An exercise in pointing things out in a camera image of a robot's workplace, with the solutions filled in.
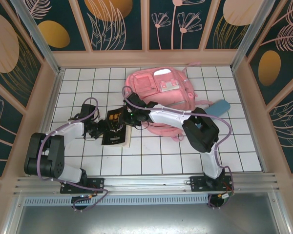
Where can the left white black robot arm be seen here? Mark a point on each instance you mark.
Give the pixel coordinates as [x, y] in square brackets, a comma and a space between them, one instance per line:
[68, 129]

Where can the aluminium corner post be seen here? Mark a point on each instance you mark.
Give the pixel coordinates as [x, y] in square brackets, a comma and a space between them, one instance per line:
[254, 36]
[39, 36]

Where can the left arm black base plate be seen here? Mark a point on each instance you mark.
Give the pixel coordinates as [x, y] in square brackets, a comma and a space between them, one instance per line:
[97, 185]

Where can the blue pencil case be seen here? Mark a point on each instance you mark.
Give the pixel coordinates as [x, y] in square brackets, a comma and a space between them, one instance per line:
[218, 107]

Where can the pink student backpack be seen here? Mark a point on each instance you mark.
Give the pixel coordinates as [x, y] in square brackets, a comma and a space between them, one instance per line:
[171, 95]

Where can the aluminium mounting rail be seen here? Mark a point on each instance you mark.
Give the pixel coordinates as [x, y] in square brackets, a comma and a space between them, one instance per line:
[149, 181]

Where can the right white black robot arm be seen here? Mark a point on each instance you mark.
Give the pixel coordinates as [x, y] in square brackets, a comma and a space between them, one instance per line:
[168, 115]

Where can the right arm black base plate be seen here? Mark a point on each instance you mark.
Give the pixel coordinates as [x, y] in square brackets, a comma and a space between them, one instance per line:
[197, 184]

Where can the black book gold Chinese title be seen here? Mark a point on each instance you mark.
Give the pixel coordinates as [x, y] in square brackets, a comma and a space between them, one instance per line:
[114, 139]

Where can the aluminium side rail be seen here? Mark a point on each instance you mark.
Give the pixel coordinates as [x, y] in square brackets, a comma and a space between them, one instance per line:
[47, 117]

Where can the grey metal sheet panel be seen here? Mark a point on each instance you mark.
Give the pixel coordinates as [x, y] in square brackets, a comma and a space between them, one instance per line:
[146, 219]

